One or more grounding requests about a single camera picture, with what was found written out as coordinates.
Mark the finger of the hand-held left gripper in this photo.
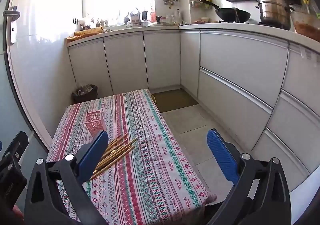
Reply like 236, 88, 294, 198
0, 131, 28, 178

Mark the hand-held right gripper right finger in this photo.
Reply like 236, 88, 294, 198
206, 128, 292, 225

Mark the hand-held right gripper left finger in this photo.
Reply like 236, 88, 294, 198
24, 130, 109, 225

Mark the pile of chopsticks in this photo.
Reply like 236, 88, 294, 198
89, 133, 138, 180

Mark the pink perforated utensil basket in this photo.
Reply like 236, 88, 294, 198
84, 110, 108, 138

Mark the person's left hand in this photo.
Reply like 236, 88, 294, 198
12, 204, 25, 222

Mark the dark trash bin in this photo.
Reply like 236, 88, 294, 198
72, 84, 98, 104

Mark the patterned striped tablecloth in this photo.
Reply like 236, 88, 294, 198
46, 89, 213, 225

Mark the olive floor mat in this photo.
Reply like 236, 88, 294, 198
152, 88, 198, 113

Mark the white kitchen cabinet unit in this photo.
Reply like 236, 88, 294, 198
66, 25, 320, 180

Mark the yellow cloth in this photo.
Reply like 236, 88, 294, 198
66, 27, 105, 40

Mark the black wok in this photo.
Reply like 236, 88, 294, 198
199, 0, 251, 23

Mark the glass pot lid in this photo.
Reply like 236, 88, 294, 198
147, 21, 173, 27

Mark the stainless steel steamer pot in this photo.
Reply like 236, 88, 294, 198
255, 0, 295, 30

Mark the glass bowl with food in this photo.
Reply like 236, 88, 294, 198
290, 10, 320, 40

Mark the silver door handle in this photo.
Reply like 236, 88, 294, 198
3, 5, 20, 44

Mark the metal wall rack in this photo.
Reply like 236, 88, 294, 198
189, 0, 213, 10

